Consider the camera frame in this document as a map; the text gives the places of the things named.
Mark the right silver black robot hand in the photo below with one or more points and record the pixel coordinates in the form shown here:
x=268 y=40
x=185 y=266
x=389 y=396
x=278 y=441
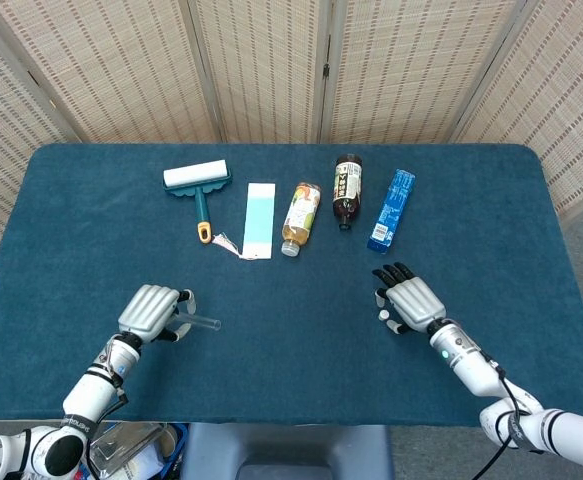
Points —
x=416 y=302

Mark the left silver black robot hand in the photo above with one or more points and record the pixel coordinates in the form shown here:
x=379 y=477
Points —
x=148 y=310

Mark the small white cap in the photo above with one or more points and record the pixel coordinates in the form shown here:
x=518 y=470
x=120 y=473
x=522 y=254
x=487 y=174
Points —
x=384 y=315

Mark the clear glass test tube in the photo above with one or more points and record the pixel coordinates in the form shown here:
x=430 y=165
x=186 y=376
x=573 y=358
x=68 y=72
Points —
x=208 y=324

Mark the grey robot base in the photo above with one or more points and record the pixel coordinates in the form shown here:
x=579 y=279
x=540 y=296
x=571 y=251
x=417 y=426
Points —
x=286 y=450

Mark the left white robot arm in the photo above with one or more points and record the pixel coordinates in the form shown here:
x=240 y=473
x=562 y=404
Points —
x=88 y=395

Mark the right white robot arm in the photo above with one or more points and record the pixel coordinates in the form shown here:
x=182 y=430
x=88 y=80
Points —
x=476 y=370

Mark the long blue carton box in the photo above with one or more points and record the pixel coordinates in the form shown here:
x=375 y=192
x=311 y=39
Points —
x=391 y=212

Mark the dark brown drink bottle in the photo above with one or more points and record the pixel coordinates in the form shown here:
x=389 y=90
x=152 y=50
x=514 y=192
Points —
x=347 y=190

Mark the blue table cloth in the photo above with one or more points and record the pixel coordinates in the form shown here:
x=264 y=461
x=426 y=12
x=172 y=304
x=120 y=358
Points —
x=291 y=360

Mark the clear plastic container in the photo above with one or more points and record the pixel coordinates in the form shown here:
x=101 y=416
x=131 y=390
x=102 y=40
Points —
x=126 y=447

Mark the white blue bookmark with tassel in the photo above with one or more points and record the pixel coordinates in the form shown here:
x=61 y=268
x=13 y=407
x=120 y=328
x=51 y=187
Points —
x=258 y=220

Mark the amber tea bottle white cap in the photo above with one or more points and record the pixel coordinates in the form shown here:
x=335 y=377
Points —
x=301 y=215

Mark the teal lint roller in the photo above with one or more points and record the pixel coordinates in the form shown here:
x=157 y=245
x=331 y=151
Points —
x=196 y=172

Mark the woven folding screen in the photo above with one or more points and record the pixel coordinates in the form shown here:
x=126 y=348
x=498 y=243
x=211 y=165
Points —
x=271 y=75

